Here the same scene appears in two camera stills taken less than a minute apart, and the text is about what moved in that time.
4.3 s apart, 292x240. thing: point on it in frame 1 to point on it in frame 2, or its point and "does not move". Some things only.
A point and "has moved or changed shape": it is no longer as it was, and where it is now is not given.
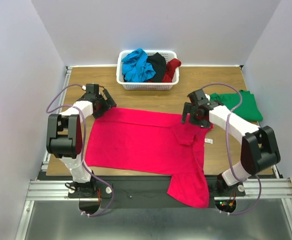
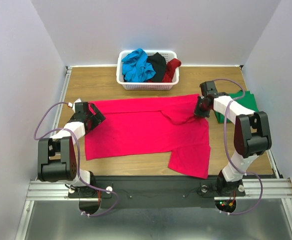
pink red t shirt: (161, 142) has moved or changed shape
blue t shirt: (135, 68) does not move
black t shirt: (159, 63) does not move
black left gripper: (106, 106) to (98, 118)
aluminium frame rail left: (67, 73) does not move
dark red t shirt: (172, 65) does not move
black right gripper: (190, 110) to (201, 108)
